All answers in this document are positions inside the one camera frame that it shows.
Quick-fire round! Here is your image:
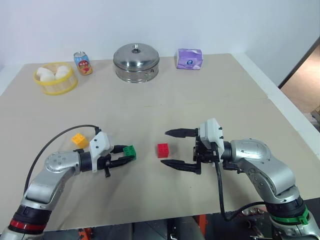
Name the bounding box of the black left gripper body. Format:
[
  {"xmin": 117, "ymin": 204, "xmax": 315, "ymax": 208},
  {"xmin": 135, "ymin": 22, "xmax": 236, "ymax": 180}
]
[{"xmin": 96, "ymin": 149, "xmax": 115, "ymax": 178}]

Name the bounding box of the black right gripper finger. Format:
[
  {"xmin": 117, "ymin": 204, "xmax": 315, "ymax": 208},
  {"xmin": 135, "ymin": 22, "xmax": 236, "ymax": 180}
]
[
  {"xmin": 160, "ymin": 159, "xmax": 202, "ymax": 176},
  {"xmin": 164, "ymin": 127, "xmax": 201, "ymax": 139}
]

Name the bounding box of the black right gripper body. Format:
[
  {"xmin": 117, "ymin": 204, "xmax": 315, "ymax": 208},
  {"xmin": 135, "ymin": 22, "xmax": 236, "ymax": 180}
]
[{"xmin": 192, "ymin": 136, "xmax": 221, "ymax": 164}]

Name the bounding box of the green building-block cube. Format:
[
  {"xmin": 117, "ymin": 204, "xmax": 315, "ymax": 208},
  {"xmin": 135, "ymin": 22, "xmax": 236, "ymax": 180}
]
[{"xmin": 122, "ymin": 144, "xmax": 138, "ymax": 162}]

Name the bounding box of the red building-block cube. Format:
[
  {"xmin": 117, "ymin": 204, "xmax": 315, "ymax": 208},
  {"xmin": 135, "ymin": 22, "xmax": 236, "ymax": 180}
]
[{"xmin": 156, "ymin": 142, "xmax": 170, "ymax": 159}]

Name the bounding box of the yellow building-block cube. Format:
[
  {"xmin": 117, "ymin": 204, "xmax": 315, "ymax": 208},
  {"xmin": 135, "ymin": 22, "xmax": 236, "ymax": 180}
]
[{"xmin": 71, "ymin": 132, "xmax": 89, "ymax": 149}]

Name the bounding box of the purple tissue pack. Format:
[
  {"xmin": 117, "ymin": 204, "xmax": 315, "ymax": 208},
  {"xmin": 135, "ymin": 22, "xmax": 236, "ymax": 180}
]
[{"xmin": 175, "ymin": 48, "xmax": 204, "ymax": 71}]

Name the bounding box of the yellow steamer basket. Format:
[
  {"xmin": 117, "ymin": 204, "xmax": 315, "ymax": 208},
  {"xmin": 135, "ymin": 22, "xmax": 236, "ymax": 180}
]
[{"xmin": 32, "ymin": 61, "xmax": 79, "ymax": 96}]

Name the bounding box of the stainless steel pot lid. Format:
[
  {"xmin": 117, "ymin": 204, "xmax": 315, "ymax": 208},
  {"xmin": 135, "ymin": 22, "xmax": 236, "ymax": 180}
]
[{"xmin": 112, "ymin": 43, "xmax": 160, "ymax": 73}]

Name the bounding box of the printed drink can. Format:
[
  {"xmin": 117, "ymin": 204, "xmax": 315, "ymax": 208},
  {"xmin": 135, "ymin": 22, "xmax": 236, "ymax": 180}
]
[{"xmin": 73, "ymin": 51, "xmax": 94, "ymax": 76}]

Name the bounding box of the white steamed bun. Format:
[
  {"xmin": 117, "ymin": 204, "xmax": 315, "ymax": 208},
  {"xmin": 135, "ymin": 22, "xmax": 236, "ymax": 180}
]
[
  {"xmin": 36, "ymin": 67, "xmax": 55, "ymax": 79},
  {"xmin": 54, "ymin": 65, "xmax": 71, "ymax": 81},
  {"xmin": 39, "ymin": 72, "xmax": 56, "ymax": 83}
]

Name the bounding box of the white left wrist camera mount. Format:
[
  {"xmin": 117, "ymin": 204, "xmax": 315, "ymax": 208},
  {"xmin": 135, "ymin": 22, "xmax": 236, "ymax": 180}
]
[{"xmin": 89, "ymin": 131, "xmax": 114, "ymax": 174}]

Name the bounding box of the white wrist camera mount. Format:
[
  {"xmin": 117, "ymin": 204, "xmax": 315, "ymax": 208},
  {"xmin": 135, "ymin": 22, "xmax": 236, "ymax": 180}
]
[
  {"xmin": 198, "ymin": 118, "xmax": 225, "ymax": 161},
  {"xmin": 89, "ymin": 131, "xmax": 114, "ymax": 174}
]

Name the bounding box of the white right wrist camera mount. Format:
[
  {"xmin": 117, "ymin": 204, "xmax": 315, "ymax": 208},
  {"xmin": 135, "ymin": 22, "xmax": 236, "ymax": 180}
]
[{"xmin": 198, "ymin": 118, "xmax": 225, "ymax": 161}]

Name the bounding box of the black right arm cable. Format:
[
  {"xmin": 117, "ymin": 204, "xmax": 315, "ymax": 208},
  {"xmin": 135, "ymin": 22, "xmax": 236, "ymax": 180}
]
[{"xmin": 211, "ymin": 141, "xmax": 267, "ymax": 222}]

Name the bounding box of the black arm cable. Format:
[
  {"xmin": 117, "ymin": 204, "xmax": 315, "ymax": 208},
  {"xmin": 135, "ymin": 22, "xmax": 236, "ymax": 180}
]
[
  {"xmin": 23, "ymin": 124, "xmax": 102, "ymax": 198},
  {"xmin": 211, "ymin": 141, "xmax": 267, "ymax": 222}
]

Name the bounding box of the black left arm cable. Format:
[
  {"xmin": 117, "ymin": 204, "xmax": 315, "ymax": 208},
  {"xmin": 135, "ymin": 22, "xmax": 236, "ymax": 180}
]
[{"xmin": 23, "ymin": 124, "xmax": 102, "ymax": 198}]

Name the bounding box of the orange metal frame piece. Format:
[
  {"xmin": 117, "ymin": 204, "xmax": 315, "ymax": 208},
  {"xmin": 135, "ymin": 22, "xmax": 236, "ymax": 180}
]
[
  {"xmin": 193, "ymin": 214, "xmax": 208, "ymax": 236},
  {"xmin": 77, "ymin": 226, "xmax": 94, "ymax": 240}
]

